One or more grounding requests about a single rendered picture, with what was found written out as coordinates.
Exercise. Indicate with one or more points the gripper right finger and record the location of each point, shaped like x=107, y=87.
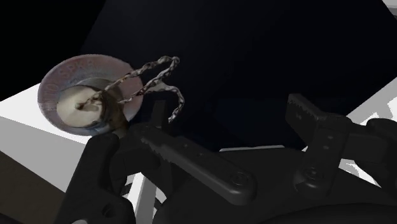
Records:
x=325, y=145

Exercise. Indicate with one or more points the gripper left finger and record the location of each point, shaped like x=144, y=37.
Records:
x=192, y=161

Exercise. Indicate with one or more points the white furniture block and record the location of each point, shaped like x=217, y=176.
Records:
x=34, y=145

